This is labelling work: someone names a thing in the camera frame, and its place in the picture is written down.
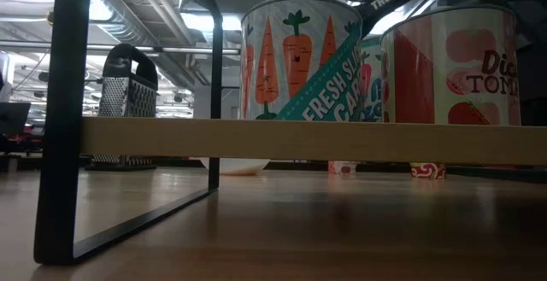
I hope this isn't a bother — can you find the white translucent bowl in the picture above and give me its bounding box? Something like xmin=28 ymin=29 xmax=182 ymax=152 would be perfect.
xmin=198 ymin=156 xmax=272 ymax=177

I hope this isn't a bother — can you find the red white swirl pattern can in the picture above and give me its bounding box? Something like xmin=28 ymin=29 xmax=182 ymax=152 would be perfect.
xmin=409 ymin=161 xmax=447 ymax=180

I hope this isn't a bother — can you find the diced tomato can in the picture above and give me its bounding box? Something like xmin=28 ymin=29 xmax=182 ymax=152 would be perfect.
xmin=379 ymin=3 xmax=523 ymax=126

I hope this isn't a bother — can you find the long tube light fixture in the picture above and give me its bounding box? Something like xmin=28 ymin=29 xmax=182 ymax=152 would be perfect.
xmin=135 ymin=44 xmax=241 ymax=56

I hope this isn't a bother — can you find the carrot print can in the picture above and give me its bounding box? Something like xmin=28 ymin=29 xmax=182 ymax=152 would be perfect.
xmin=240 ymin=0 xmax=365 ymax=123

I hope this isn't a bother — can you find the silver corrugated ventilation duct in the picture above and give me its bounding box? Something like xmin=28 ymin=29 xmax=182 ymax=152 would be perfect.
xmin=91 ymin=0 xmax=172 ymax=50

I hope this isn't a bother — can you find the wooden shelf with black frame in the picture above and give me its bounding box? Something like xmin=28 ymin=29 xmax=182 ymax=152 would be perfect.
xmin=32 ymin=0 xmax=547 ymax=266

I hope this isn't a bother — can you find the metal box grater black handle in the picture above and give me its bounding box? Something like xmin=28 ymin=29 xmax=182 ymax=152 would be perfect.
xmin=84 ymin=43 xmax=160 ymax=173

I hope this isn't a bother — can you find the black screen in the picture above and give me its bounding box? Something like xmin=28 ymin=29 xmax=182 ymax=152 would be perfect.
xmin=0 ymin=101 xmax=32 ymax=138

